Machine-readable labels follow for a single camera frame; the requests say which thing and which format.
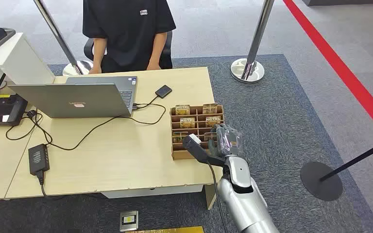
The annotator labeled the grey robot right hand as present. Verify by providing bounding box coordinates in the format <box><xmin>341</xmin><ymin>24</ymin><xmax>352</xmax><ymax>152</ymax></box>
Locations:
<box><xmin>208</xmin><ymin>123</ymin><xmax>243</xmax><ymax>158</ymax></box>

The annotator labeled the black card reader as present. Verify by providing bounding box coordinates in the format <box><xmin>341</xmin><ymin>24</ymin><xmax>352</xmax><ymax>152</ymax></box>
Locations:
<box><xmin>154</xmin><ymin>84</ymin><xmax>173</xmax><ymax>99</ymax></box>

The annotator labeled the person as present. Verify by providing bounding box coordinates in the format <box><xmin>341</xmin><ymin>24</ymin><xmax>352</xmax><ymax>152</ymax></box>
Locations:
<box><xmin>82</xmin><ymin>0</ymin><xmax>177</xmax><ymax>75</ymax></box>

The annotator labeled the wooden card holder rack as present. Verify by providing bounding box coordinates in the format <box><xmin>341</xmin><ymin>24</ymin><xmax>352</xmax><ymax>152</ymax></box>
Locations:
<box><xmin>170</xmin><ymin>103</ymin><xmax>225</xmax><ymax>161</ymax></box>

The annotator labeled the grey laptop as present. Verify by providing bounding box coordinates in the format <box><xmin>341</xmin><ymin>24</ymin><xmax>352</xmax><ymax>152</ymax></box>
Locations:
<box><xmin>8</xmin><ymin>76</ymin><xmax>138</xmax><ymax>119</ymax></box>

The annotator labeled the wooden desk leg panel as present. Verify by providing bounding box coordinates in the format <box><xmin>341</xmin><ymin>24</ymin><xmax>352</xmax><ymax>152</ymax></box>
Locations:
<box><xmin>203</xmin><ymin>183</ymin><xmax>219</xmax><ymax>211</ymax></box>

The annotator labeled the dark grey rug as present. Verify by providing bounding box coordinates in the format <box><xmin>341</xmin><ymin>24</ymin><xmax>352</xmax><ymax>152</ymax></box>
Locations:
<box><xmin>0</xmin><ymin>53</ymin><xmax>373</xmax><ymax>233</ymax></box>

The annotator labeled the white desk underframe beam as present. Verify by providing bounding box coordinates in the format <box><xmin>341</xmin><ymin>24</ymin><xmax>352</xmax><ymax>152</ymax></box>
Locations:
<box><xmin>101</xmin><ymin>184</ymin><xmax>204</xmax><ymax>200</ymax></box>

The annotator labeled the black controller with antenna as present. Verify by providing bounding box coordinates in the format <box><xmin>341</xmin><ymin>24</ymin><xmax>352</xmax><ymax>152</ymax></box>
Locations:
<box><xmin>0</xmin><ymin>73</ymin><xmax>29</xmax><ymax>127</ymax></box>

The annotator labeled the black power adapter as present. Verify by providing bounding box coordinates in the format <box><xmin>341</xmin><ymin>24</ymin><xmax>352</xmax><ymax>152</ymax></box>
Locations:
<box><xmin>28</xmin><ymin>143</ymin><xmax>51</xmax><ymax>176</ymax></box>

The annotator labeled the gold floor strip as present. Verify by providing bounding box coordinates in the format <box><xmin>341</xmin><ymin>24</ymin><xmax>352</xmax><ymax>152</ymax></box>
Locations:
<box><xmin>125</xmin><ymin>226</ymin><xmax>205</xmax><ymax>233</ymax></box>

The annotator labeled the metal floor socket plate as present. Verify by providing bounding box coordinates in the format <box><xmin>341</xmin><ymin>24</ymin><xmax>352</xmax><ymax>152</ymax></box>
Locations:
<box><xmin>119</xmin><ymin>210</ymin><xmax>139</xmax><ymax>233</ymax></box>

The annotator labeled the red barrier belt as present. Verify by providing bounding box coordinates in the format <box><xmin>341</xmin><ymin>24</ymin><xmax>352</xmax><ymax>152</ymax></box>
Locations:
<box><xmin>282</xmin><ymin>0</ymin><xmax>373</xmax><ymax>142</ymax></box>

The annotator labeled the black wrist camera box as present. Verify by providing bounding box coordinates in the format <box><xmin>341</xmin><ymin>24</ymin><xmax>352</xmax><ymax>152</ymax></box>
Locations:
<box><xmin>182</xmin><ymin>133</ymin><xmax>226</xmax><ymax>168</ymax></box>

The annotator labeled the short black reader cable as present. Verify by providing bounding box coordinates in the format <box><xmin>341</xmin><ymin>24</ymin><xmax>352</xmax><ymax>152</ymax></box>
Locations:
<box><xmin>132</xmin><ymin>95</ymin><xmax>159</xmax><ymax>111</ymax></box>

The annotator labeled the chrome stanchion post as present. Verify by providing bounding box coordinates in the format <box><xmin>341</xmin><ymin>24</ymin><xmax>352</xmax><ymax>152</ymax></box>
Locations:
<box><xmin>33</xmin><ymin>0</ymin><xmax>94</xmax><ymax>77</ymax></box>
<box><xmin>230</xmin><ymin>0</ymin><xmax>275</xmax><ymax>84</ymax></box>

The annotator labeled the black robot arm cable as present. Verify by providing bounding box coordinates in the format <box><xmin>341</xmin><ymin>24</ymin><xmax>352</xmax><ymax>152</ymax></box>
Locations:
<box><xmin>206</xmin><ymin>160</ymin><xmax>229</xmax><ymax>233</ymax></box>

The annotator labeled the long black power cable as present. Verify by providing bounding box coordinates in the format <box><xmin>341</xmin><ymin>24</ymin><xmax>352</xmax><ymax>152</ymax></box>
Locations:
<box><xmin>5</xmin><ymin>103</ymin><xmax>168</xmax><ymax>151</ymax></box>

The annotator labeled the white pedestal cabinet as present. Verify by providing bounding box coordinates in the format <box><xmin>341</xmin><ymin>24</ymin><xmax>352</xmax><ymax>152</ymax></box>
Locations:
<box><xmin>0</xmin><ymin>32</ymin><xmax>56</xmax><ymax>86</ymax></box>

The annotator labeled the black stanchion post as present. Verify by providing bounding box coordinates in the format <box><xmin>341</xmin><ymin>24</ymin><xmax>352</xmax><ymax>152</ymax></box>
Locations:
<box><xmin>300</xmin><ymin>139</ymin><xmax>373</xmax><ymax>202</ymax></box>

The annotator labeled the black adapter mains cord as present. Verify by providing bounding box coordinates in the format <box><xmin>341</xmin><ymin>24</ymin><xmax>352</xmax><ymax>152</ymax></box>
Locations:
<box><xmin>36</xmin><ymin>170</ymin><xmax>48</xmax><ymax>198</ymax></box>

